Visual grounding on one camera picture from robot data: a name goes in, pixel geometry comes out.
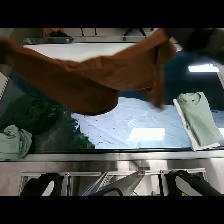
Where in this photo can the brown T-shirt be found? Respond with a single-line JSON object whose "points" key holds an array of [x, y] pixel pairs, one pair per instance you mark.
{"points": [[96, 75]]}

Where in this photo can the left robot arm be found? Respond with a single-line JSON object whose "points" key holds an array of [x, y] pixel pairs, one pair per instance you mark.
{"points": [[38, 186]]}

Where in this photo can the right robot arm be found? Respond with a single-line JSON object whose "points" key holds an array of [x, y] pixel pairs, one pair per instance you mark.
{"points": [[196, 40]]}

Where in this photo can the pale green T-shirt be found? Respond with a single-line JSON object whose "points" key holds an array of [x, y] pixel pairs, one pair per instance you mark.
{"points": [[199, 116]]}

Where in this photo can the green garment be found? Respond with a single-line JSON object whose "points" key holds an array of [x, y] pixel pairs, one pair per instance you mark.
{"points": [[15, 142]]}

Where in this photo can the silver frame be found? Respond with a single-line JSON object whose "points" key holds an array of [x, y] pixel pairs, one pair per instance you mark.
{"points": [[100, 161]]}

